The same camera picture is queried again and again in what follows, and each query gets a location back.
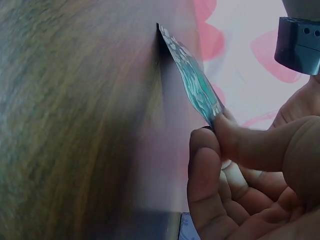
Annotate person's right hand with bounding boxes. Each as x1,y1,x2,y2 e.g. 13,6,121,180
186,108,320,240

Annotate person's left hand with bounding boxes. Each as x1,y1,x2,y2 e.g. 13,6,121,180
271,73,320,130

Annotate teal patterned playing card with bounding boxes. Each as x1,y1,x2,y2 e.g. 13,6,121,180
156,22,227,131

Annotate black wrist band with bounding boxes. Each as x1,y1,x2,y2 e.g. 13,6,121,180
273,16,320,76

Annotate pale blue patterned card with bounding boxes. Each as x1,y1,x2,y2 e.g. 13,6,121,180
179,211,200,240

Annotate dark flat rectangular object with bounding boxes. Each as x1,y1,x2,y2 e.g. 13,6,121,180
129,211,182,240

